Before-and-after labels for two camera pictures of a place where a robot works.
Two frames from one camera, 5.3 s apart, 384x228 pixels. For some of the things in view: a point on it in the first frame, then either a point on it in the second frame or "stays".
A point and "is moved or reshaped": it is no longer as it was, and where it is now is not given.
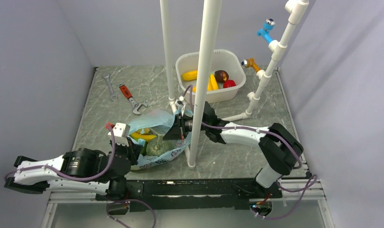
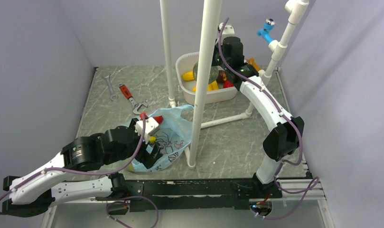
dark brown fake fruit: x=221 y=75 stays
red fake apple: x=229 y=83 stays
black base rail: x=187 y=194 stays
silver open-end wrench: x=107 y=76 stays
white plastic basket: x=227 y=74 stays
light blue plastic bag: x=158 y=118 is moved or reshaped
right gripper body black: x=184 y=126 to x=217 y=60
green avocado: x=157 y=146 to x=214 y=73
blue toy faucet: x=268 y=25 stays
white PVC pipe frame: x=211 y=15 stays
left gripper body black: x=129 y=150 to x=144 y=156
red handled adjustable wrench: x=129 y=96 stays
